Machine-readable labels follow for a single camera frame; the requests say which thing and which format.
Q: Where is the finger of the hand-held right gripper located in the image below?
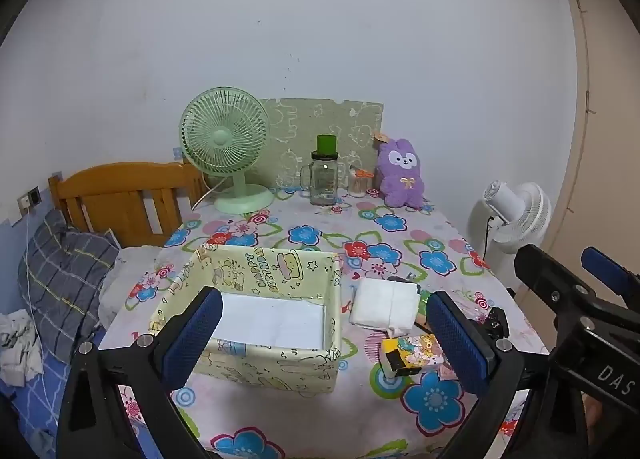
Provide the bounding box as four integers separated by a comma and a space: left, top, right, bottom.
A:
581, 247, 640, 301
514, 244, 608, 335

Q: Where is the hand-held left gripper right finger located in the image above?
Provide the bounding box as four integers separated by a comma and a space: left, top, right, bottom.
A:
425, 290, 551, 459

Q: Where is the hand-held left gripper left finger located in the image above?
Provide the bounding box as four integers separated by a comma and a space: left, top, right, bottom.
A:
55, 286, 224, 459

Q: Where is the colourful cartoon tissue pack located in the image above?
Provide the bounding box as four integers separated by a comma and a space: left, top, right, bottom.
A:
380, 333, 446, 380

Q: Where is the white cloth pack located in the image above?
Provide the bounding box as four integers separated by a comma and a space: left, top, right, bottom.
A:
348, 278, 421, 335

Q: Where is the yellow fabric storage box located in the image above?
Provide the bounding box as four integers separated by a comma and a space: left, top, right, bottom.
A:
148, 243, 343, 394

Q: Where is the small black item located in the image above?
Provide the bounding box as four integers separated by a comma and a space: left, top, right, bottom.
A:
482, 306, 511, 340

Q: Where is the white standing fan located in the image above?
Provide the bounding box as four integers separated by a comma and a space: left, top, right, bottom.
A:
467, 180, 552, 290

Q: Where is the light grey blanket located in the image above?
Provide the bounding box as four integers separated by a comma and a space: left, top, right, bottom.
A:
97, 245, 173, 330

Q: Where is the grey plaid pillow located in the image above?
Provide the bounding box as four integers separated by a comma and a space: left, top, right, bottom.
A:
19, 209, 121, 362

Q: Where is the beige door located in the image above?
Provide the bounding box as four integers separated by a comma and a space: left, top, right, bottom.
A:
542, 0, 640, 280

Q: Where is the floral tablecloth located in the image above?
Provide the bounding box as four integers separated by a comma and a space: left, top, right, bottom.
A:
95, 186, 541, 459

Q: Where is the purple plush bunny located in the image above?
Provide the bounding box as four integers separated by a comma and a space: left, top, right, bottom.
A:
372, 132, 426, 210

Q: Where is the blue checked bed sheet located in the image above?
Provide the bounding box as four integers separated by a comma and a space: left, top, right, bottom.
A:
0, 289, 151, 459

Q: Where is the crumpled white cloth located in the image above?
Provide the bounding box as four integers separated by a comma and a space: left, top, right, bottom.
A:
0, 310, 43, 386

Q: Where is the wooden bed headboard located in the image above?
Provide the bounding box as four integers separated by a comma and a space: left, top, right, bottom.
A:
48, 162, 208, 247

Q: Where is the small jar with orange lid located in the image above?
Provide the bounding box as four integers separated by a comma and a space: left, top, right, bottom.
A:
348, 165, 375, 198

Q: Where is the green desk fan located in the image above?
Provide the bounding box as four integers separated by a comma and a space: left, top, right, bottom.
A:
180, 86, 275, 214

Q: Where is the glass jar with green lid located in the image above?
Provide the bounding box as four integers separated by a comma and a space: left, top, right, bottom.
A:
299, 135, 347, 206

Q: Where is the green printed board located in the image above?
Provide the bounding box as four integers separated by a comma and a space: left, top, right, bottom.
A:
260, 98, 384, 190

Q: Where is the white charging cable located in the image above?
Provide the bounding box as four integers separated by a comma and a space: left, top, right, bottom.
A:
22, 208, 58, 420

